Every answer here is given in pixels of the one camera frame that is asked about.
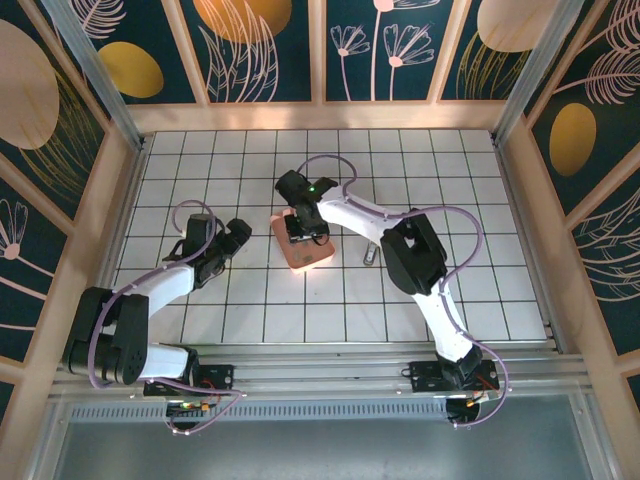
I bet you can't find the aluminium frame rail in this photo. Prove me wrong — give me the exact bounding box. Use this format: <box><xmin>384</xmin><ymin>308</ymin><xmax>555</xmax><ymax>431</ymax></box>
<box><xmin>49</xmin><ymin>349</ymin><xmax>594</xmax><ymax>401</ymax></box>

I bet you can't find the vented metal strip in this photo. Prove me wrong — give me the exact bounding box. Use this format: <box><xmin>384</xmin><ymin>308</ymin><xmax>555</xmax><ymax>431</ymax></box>
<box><xmin>67</xmin><ymin>402</ymin><xmax>589</xmax><ymax>424</ymax></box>

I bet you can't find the aluminium corner post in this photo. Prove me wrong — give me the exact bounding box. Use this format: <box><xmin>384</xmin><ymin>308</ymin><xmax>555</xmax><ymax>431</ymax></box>
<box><xmin>492</xmin><ymin>0</ymin><xmax>586</xmax><ymax>146</ymax></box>
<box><xmin>39</xmin><ymin>0</ymin><xmax>149</xmax><ymax>151</ymax></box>

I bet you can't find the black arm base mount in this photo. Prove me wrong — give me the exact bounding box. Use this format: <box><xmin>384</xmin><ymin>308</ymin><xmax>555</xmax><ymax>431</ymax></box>
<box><xmin>409</xmin><ymin>359</ymin><xmax>501</xmax><ymax>394</ymax></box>
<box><xmin>143</xmin><ymin>363</ymin><xmax>236</xmax><ymax>397</ymax></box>

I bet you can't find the aluminium side rail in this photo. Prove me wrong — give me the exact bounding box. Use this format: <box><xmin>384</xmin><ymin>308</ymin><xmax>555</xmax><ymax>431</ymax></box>
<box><xmin>102</xmin><ymin>137</ymin><xmax>151</xmax><ymax>286</ymax></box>
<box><xmin>494</xmin><ymin>139</ymin><xmax>569</xmax><ymax>351</ymax></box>

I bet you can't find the pink plastic tray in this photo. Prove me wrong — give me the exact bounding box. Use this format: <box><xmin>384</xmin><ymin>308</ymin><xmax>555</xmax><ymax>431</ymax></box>
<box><xmin>268</xmin><ymin>207</ymin><xmax>336</xmax><ymax>275</ymax></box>

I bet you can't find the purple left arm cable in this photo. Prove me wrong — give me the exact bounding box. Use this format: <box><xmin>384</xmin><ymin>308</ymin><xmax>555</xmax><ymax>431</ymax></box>
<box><xmin>88</xmin><ymin>199</ymin><xmax>246</xmax><ymax>436</ymax></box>

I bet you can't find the grey metal plate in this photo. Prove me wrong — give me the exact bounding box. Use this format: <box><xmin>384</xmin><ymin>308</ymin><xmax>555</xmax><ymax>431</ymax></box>
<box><xmin>24</xmin><ymin>419</ymin><xmax>616</xmax><ymax>480</ymax></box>

